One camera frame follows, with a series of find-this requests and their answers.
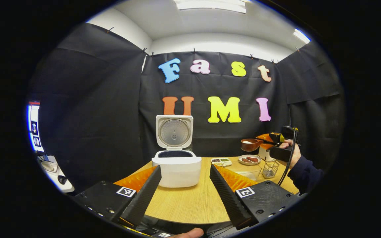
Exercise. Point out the brown wooden spoon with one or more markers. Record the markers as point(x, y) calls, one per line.
point(251, 146)

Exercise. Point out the metal mesh chopstick holder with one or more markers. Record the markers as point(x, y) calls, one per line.
point(270, 169)

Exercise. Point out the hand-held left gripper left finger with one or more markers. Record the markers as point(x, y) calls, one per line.
point(144, 195)

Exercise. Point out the white divided grain dish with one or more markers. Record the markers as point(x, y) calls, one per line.
point(221, 161)

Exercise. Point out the white toaster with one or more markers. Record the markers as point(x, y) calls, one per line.
point(263, 154)

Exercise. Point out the round white plate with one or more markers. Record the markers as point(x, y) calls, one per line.
point(241, 162)

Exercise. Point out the white side desk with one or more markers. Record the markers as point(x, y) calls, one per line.
point(50, 168)

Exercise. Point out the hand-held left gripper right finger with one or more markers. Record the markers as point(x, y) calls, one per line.
point(228, 196)

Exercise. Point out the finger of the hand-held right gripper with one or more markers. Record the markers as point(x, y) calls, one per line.
point(265, 137)
point(276, 137)

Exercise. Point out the white rice cooker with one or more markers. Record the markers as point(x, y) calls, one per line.
point(177, 172)

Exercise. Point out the small black round object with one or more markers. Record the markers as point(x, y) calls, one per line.
point(62, 179)

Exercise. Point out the clear plastic box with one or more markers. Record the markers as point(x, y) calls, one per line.
point(248, 173)

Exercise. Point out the large ceiling light panel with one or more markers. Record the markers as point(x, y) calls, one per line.
point(210, 5)

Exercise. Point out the black backdrop cloth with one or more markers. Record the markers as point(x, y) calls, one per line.
point(88, 109)

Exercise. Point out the red sausage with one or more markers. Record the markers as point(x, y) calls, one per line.
point(253, 159)
point(246, 160)

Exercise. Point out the small ceiling light panel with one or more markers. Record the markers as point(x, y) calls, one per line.
point(301, 35)

